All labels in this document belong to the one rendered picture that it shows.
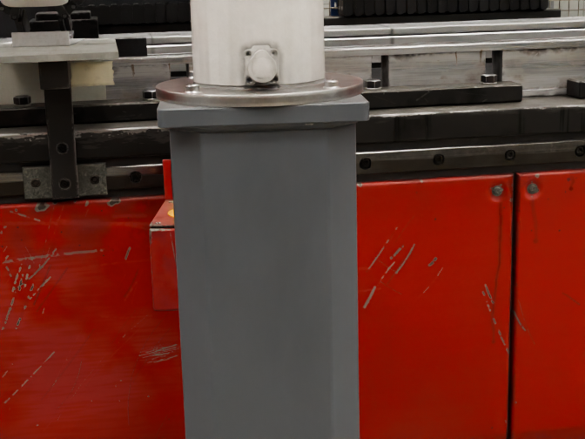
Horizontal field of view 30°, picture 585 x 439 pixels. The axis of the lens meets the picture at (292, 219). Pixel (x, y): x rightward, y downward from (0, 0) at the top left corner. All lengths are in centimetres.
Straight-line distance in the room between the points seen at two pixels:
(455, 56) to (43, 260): 76
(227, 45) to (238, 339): 26
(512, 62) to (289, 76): 101
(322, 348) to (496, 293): 90
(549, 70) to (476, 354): 50
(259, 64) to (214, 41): 5
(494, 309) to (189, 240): 98
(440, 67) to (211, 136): 99
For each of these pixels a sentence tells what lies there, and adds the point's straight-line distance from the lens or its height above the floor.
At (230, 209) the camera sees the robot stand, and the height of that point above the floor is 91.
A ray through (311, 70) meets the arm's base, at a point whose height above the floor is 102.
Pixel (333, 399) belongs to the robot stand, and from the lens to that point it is 101.
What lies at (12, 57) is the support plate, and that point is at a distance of 154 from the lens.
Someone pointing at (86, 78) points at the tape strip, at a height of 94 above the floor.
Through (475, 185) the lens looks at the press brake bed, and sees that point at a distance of 180.
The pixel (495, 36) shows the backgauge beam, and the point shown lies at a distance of 217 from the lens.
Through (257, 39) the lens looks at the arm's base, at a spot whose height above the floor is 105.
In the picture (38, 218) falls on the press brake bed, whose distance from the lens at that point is 171.
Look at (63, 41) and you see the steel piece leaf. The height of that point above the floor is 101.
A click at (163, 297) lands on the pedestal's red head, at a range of 148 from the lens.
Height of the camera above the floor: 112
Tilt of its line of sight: 14 degrees down
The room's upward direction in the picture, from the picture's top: 2 degrees counter-clockwise
